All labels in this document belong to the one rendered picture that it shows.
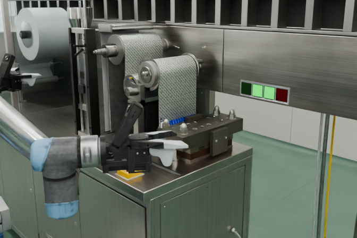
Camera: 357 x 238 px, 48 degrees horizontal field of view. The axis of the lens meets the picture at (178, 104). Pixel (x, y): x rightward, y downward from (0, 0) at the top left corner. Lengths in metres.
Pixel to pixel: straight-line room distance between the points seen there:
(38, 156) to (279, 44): 1.09
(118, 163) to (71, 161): 0.11
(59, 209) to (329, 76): 1.08
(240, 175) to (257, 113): 2.87
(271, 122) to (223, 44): 2.85
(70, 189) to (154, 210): 0.60
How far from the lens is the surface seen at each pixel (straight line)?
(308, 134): 4.43
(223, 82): 1.88
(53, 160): 0.94
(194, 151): 1.69
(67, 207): 0.99
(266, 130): 4.69
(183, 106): 1.85
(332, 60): 1.59
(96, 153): 0.93
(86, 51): 1.89
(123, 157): 0.95
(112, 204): 1.71
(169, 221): 1.61
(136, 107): 0.93
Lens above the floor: 1.56
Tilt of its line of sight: 14 degrees down
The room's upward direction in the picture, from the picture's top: straight up
